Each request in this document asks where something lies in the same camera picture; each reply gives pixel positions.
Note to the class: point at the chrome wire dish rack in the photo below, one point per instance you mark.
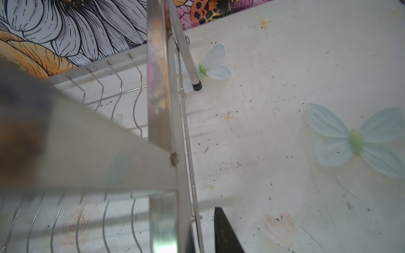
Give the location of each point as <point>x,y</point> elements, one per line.
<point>95,150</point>

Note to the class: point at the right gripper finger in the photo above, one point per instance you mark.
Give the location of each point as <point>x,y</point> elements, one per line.
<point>226,240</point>

